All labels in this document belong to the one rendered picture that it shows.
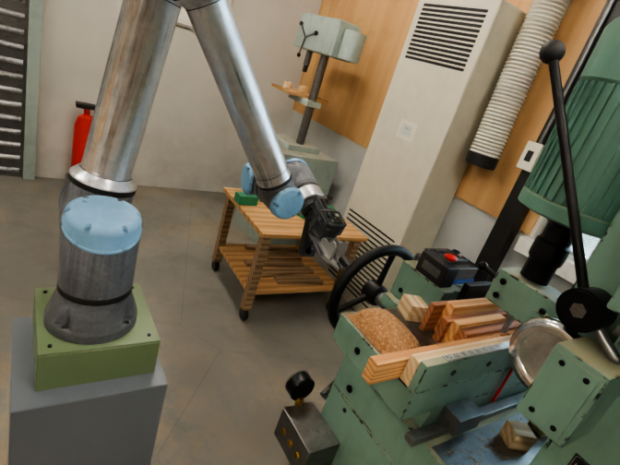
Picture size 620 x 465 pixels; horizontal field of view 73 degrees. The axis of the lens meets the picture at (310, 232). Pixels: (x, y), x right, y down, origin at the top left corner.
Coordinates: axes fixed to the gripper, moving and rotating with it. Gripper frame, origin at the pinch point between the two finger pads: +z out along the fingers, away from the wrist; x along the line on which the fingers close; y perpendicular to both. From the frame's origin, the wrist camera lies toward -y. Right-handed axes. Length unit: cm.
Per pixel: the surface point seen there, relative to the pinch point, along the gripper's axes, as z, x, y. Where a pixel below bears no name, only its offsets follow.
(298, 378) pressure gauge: 23.8, -17.0, -9.0
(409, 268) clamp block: 12.5, 5.8, 15.2
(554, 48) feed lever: 11, -6, 66
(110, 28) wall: -256, -23, -69
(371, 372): 35.9, -23.9, 20.4
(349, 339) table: 26.0, -17.2, 11.5
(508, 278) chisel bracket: 28.2, 6.5, 32.8
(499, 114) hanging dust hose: -69, 117, 27
